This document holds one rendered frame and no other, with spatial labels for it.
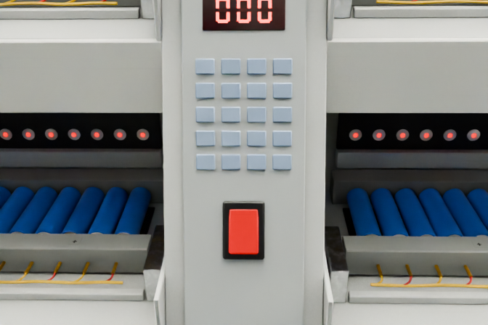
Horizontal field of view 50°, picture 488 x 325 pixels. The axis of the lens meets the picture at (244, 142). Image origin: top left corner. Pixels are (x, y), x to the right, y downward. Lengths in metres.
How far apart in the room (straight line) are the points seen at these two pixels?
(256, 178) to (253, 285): 0.06
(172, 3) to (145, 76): 0.04
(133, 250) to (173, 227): 0.08
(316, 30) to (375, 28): 0.05
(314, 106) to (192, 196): 0.09
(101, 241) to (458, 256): 0.25
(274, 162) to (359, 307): 0.13
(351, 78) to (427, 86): 0.05
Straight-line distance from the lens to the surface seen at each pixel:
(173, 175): 0.31
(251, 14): 0.30
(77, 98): 0.33
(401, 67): 0.32
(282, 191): 0.30
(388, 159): 0.48
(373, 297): 0.38
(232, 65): 0.30
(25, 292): 0.40
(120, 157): 0.48
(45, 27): 0.36
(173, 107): 0.30
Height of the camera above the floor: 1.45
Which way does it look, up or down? 5 degrees down
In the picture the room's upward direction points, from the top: straight up
